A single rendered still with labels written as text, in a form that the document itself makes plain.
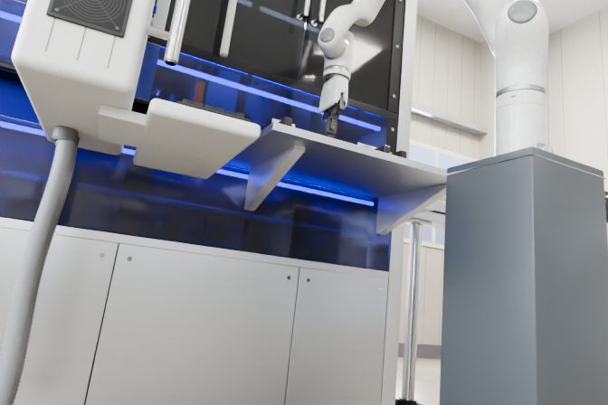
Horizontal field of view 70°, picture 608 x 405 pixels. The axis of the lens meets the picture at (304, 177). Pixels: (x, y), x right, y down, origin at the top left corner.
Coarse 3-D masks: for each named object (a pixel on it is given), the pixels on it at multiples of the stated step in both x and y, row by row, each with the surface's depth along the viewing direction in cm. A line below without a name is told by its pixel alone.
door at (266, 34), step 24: (192, 0) 140; (216, 0) 144; (240, 0) 148; (264, 0) 153; (288, 0) 157; (168, 24) 136; (192, 24) 139; (216, 24) 143; (240, 24) 147; (264, 24) 151; (288, 24) 155; (216, 48) 141; (240, 48) 145; (264, 48) 149; (288, 48) 154; (288, 72) 152
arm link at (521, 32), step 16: (528, 0) 106; (512, 16) 106; (528, 16) 104; (544, 16) 104; (496, 32) 110; (512, 32) 106; (528, 32) 105; (544, 32) 105; (496, 48) 110; (512, 48) 108; (528, 48) 106; (544, 48) 106; (496, 64) 112; (512, 64) 108; (528, 64) 107; (544, 64) 108; (496, 80) 113; (512, 80) 108; (528, 80) 106; (544, 80) 108; (496, 96) 112
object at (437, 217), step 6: (444, 198) 191; (432, 204) 184; (438, 204) 185; (444, 204) 187; (438, 210) 185; (444, 210) 186; (414, 216) 179; (420, 216) 180; (426, 216) 181; (432, 216) 183; (438, 216) 184; (444, 216) 186; (432, 222) 186; (438, 222) 184; (444, 222) 185; (438, 228) 198; (444, 228) 196
